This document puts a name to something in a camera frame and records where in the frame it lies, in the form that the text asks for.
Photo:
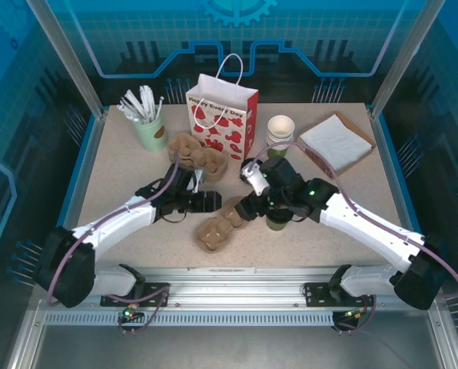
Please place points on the green paper coffee cup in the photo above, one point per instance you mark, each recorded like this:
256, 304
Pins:
277, 226

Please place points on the white red-printed paper bag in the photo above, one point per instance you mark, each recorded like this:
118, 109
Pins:
213, 115

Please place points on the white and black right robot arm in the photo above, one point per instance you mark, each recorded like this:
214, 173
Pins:
367, 230

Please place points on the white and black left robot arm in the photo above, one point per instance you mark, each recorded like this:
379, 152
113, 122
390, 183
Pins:
113, 223

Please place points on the brown pulp cup carrier stack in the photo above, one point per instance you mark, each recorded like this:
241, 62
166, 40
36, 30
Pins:
183, 144

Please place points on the stack of green paper cups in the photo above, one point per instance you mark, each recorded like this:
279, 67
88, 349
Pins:
281, 127

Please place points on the white napkin stack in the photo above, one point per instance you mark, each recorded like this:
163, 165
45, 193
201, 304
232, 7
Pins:
336, 142

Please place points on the pale green straw holder cup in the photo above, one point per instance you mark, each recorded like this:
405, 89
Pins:
148, 134

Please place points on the brown cardboard tray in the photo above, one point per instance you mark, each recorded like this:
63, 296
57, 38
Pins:
361, 134

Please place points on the white paper-wrapped straw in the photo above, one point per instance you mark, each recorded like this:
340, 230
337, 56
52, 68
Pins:
160, 104
151, 102
126, 109
143, 96
135, 102

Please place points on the small LED connector board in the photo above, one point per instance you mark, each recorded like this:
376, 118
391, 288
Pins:
354, 314
131, 315

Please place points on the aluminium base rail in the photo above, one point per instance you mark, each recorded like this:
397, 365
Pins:
244, 288

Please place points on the blue and aluminium side rail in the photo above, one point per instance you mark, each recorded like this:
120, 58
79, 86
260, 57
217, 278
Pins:
87, 153
402, 192

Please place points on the aluminium frame post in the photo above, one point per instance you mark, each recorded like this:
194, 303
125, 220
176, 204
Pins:
67, 57
450, 338
23, 346
402, 57

